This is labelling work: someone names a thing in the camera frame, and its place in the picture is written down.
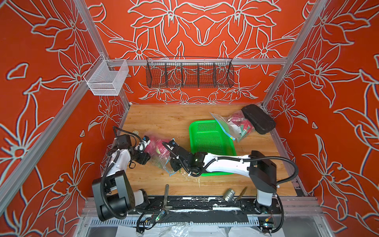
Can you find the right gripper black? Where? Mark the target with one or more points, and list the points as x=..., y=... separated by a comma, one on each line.
x=176, y=157

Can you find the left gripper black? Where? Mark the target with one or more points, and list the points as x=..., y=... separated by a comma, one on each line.
x=141, y=157

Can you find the clear zip bag blue seal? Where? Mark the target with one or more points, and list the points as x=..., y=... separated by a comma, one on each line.
x=163, y=165

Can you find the pink dragon fruit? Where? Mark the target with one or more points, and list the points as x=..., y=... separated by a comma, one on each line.
x=156, y=149
x=240, y=127

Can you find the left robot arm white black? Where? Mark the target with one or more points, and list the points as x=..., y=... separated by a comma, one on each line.
x=112, y=192

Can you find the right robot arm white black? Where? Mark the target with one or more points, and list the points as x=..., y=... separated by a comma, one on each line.
x=259, y=168

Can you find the green plastic perforated basket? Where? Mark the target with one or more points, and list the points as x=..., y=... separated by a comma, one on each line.
x=208, y=136

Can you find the grey metal wrench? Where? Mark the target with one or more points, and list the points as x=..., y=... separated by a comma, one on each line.
x=166, y=207

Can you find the silver metal cylinder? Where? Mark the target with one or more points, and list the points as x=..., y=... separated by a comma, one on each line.
x=229, y=195

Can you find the brass rod tool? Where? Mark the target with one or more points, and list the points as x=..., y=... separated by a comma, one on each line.
x=242, y=193

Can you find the black oval foam pad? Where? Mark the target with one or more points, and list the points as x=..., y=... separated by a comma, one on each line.
x=261, y=121

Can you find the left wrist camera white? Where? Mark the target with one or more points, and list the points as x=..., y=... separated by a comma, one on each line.
x=144, y=143

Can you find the black wire wall basket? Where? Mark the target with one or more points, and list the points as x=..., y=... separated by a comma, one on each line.
x=190, y=72

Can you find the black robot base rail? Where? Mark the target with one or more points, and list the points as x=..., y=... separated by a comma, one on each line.
x=206, y=211

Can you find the white mesh wall basket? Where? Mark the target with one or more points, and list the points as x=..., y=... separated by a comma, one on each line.
x=106, y=77

